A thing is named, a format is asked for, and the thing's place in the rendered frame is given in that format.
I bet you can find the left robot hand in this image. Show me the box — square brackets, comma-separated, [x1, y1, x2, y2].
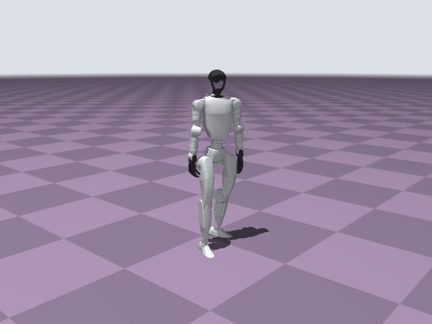
[236, 149, 244, 174]

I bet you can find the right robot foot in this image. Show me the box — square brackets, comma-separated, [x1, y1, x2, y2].
[198, 242, 215, 258]

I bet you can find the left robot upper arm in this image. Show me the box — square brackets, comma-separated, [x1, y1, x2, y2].
[231, 97, 244, 133]

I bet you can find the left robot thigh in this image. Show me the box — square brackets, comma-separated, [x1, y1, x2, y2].
[214, 152, 237, 203]

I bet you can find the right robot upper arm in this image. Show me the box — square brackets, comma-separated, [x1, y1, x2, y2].
[192, 99, 205, 136]

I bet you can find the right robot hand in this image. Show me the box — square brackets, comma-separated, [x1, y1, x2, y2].
[188, 155, 200, 178]

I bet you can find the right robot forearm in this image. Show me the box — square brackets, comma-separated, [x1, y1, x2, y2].
[188, 128, 199, 160]

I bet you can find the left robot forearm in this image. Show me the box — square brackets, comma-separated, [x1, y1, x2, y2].
[234, 131, 244, 155]

